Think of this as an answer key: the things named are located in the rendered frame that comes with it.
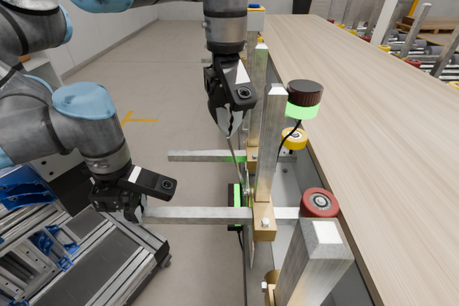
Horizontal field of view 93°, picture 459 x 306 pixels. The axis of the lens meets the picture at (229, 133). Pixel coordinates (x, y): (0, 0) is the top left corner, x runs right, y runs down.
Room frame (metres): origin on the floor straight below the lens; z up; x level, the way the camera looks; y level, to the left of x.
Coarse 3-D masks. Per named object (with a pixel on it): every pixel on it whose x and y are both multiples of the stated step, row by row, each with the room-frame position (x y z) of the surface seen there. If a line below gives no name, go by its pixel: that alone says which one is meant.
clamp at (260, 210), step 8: (256, 208) 0.31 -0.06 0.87; (264, 208) 0.31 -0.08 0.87; (272, 208) 0.31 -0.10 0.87; (256, 216) 0.29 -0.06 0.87; (264, 216) 0.29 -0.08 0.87; (272, 216) 0.29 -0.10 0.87; (256, 224) 0.27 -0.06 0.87; (272, 224) 0.27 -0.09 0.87; (256, 232) 0.25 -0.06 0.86; (264, 232) 0.25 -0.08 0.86; (272, 232) 0.25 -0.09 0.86; (256, 240) 0.25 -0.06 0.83; (264, 240) 0.25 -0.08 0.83; (272, 240) 0.25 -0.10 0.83
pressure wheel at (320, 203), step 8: (304, 192) 0.33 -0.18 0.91; (312, 192) 0.32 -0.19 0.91; (320, 192) 0.32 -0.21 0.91; (328, 192) 0.32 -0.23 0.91; (304, 200) 0.30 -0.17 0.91; (312, 200) 0.30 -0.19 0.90; (320, 200) 0.30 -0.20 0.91; (328, 200) 0.30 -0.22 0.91; (336, 200) 0.30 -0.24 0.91; (304, 208) 0.29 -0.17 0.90; (312, 208) 0.28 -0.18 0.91; (320, 208) 0.28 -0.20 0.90; (328, 208) 0.28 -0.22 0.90; (336, 208) 0.28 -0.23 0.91; (304, 216) 0.28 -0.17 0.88; (312, 216) 0.27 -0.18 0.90; (320, 216) 0.26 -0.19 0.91; (328, 216) 0.26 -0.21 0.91
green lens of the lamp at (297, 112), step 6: (288, 102) 0.33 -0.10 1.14; (288, 108) 0.33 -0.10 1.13; (294, 108) 0.32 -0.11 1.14; (300, 108) 0.31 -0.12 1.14; (306, 108) 0.31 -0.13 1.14; (312, 108) 0.31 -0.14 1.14; (288, 114) 0.32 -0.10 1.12; (294, 114) 0.32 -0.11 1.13; (300, 114) 0.31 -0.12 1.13; (306, 114) 0.31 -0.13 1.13; (312, 114) 0.32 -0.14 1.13
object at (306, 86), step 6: (294, 84) 0.35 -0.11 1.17; (300, 84) 0.35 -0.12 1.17; (306, 84) 0.35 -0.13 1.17; (312, 84) 0.35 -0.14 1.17; (318, 84) 0.35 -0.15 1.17; (300, 90) 0.32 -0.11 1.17; (306, 90) 0.32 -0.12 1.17; (312, 90) 0.32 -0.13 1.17; (318, 90) 0.32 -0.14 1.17; (300, 120) 0.34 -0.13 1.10; (282, 144) 0.34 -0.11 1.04
